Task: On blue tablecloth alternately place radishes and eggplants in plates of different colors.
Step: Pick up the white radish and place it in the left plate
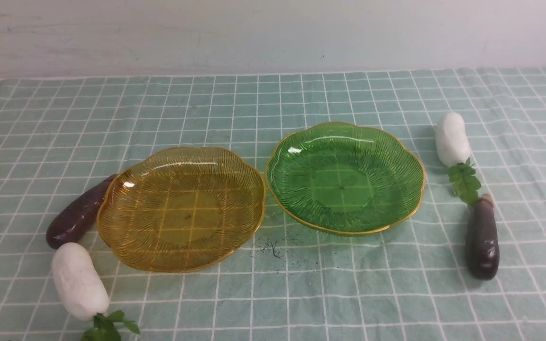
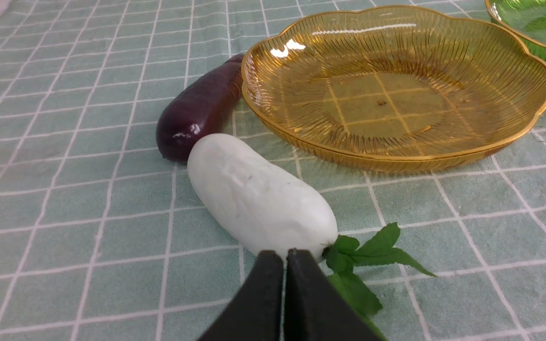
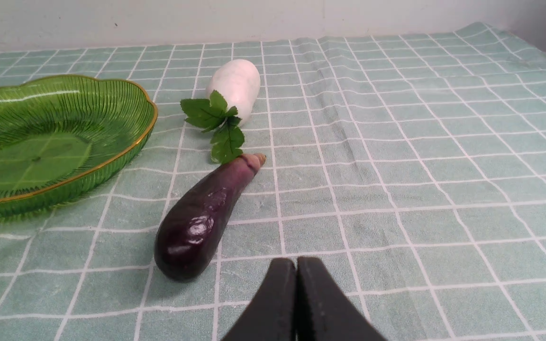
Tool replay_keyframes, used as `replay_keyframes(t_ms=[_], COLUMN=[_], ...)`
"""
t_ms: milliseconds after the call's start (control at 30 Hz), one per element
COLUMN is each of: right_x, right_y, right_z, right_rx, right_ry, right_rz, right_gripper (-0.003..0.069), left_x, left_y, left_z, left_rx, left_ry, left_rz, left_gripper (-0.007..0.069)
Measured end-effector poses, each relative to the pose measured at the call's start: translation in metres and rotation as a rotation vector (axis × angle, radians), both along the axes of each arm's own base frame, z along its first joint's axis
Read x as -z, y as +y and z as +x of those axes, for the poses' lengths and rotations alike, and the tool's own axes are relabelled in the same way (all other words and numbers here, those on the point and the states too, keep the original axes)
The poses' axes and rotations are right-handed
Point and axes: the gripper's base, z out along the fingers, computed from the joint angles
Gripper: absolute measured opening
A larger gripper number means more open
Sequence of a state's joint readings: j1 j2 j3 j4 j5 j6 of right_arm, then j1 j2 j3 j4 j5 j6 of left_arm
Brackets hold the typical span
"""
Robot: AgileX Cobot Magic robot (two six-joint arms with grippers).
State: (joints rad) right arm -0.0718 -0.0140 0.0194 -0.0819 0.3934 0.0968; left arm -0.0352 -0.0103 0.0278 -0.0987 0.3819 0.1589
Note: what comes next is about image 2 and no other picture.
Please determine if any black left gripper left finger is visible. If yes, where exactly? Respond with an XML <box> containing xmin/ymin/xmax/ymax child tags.
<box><xmin>199</xmin><ymin>251</ymin><xmax>284</xmax><ymax>341</ymax></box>

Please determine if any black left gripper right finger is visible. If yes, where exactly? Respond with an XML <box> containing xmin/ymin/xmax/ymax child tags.
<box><xmin>283</xmin><ymin>249</ymin><xmax>381</xmax><ymax>341</ymax></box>

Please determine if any white radish with green leaves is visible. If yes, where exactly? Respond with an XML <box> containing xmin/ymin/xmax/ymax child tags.
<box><xmin>188</xmin><ymin>134</ymin><xmax>433</xmax><ymax>341</ymax></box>

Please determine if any dark purple eggplant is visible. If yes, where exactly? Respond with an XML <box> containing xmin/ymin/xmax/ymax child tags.
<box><xmin>155</xmin><ymin>54</ymin><xmax>244</xmax><ymax>162</ymax></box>

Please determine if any amber glass plate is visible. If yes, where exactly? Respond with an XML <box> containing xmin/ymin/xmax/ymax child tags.
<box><xmin>241</xmin><ymin>6</ymin><xmax>546</xmax><ymax>173</ymax></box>

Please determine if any green glass plate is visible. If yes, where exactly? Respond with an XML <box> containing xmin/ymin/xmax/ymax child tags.
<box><xmin>485</xmin><ymin>0</ymin><xmax>546</xmax><ymax>61</ymax></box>

